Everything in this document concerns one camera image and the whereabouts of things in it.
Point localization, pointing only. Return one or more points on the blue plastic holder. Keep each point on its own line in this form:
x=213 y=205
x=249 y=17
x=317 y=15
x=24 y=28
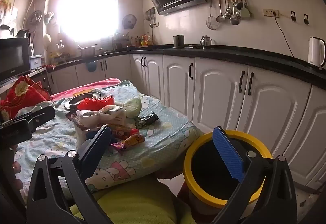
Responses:
x=91 y=66

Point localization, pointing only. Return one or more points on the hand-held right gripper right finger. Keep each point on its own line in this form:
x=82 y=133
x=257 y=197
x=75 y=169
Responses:
x=226 y=155

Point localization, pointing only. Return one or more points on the orange snack wrapper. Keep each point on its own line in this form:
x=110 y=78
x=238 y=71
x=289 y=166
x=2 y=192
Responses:
x=135 y=140

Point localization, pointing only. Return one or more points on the yellow-rimmed trash bin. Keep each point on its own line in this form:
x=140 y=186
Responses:
x=189 y=157

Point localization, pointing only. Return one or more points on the dark green scouring pad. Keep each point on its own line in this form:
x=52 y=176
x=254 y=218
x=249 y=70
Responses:
x=146 y=120

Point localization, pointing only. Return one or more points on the small wall fan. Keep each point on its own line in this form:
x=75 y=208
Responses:
x=35 y=18
x=129 y=21

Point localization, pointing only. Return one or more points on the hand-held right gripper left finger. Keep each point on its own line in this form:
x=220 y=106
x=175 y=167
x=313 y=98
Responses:
x=99 y=142

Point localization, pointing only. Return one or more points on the white printed plastic bag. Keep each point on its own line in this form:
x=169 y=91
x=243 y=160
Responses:
x=107 y=118

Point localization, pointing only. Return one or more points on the black wall hook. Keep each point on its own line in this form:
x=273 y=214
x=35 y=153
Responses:
x=293 y=16
x=306 y=19

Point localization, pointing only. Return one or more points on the round metal plate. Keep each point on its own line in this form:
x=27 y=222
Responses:
x=67 y=104

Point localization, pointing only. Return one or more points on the small hanging utensil rack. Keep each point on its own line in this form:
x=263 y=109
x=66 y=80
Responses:
x=151 y=16

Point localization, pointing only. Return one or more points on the brown snack wrapper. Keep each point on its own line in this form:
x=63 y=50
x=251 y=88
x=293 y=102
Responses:
x=73 y=119

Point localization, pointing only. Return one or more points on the white electric kettle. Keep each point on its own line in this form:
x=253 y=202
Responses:
x=315 y=53

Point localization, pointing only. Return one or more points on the pale plastic storage box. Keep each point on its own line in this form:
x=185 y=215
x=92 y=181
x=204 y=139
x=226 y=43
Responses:
x=35 y=62

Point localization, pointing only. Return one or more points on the row of condiment bottles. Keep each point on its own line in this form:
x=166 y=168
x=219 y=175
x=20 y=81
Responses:
x=142 y=40

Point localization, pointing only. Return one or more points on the black electric kettle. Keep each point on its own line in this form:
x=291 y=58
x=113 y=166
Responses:
x=23 y=34

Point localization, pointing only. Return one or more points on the wall power socket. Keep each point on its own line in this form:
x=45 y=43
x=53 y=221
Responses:
x=270 y=12

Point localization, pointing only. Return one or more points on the orange-red scrubber ball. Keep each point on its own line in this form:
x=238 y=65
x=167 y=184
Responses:
x=94 y=104

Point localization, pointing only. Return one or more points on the pale green printed blanket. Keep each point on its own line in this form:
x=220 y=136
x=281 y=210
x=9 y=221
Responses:
x=163 y=142

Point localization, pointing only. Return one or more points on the red cloth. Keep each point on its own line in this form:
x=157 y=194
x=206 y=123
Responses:
x=50 y=67

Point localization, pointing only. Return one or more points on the black microwave oven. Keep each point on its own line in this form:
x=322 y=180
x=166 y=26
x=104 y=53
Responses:
x=12 y=58

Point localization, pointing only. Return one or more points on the dark metal cup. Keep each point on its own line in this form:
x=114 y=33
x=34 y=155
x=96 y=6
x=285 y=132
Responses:
x=178 y=41

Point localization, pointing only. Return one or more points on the pink blanket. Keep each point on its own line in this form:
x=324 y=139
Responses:
x=76 y=90

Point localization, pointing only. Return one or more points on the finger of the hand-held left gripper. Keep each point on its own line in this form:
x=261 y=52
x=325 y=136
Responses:
x=44 y=113

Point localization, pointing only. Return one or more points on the row of hanging kitchen utensils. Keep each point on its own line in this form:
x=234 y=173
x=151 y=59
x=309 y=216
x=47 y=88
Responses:
x=234 y=7

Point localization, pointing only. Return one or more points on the red floral pillow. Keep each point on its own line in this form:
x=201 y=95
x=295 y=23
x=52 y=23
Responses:
x=23 y=96

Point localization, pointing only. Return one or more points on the green bow-shaped sponge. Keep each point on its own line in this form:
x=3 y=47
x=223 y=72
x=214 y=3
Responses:
x=133 y=109

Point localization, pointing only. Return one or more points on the shallow metal bowl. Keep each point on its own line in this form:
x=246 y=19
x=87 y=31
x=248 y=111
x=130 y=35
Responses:
x=79 y=102

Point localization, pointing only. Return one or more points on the kitchen window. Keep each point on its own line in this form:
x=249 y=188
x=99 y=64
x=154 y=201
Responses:
x=89 y=5

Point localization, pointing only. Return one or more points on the small metal teapot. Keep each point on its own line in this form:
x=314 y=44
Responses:
x=205 y=41

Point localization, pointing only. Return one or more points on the black kitchen countertop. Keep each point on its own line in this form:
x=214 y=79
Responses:
x=242 y=53

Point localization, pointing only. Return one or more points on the framed fruit picture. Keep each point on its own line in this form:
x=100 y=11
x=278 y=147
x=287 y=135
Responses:
x=5 y=3

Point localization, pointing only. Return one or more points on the red snack wrapper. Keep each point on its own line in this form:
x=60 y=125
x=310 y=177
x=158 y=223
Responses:
x=122 y=132

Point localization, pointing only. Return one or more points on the person's left hand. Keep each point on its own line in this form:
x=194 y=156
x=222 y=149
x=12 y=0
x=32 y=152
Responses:
x=17 y=167

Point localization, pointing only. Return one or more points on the metal cooking pot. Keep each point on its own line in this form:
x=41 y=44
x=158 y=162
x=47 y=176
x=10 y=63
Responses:
x=87 y=52

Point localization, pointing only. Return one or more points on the yellow-green trouser leg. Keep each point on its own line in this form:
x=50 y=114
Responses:
x=132 y=201

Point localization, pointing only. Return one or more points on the purple foil wrapper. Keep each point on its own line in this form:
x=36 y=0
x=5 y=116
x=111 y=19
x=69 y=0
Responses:
x=117 y=146

